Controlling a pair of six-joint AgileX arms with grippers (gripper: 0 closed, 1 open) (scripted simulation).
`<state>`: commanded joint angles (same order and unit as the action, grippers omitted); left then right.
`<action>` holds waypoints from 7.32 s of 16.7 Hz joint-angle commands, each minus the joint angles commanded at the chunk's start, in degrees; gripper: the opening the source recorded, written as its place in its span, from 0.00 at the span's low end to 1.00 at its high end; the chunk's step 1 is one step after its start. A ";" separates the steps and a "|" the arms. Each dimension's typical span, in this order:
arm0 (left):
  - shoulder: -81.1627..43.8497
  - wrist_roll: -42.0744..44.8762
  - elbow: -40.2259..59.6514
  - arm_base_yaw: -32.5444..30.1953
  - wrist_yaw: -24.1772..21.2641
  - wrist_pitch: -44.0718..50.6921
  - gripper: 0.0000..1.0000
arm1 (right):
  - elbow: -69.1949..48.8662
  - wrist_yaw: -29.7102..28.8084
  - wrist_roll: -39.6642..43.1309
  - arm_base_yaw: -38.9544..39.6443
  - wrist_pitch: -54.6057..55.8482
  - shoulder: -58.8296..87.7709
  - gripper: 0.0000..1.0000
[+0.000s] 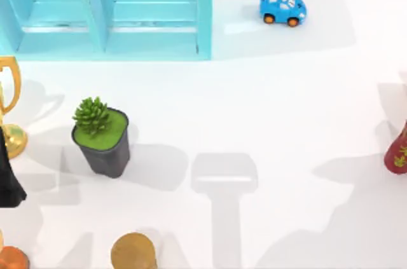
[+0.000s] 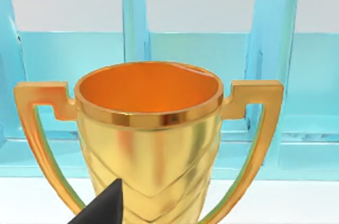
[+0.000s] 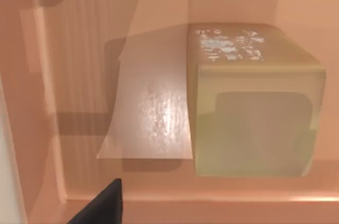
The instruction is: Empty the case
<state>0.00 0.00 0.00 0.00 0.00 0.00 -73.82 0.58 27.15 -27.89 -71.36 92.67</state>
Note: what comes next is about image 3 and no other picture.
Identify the shallow salmon-coloured box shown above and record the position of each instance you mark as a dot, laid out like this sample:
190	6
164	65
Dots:
79	75

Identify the pale yellow-green block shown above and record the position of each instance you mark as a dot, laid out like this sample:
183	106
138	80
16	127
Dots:
254	107

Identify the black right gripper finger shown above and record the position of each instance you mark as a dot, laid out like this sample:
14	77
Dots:
106	205

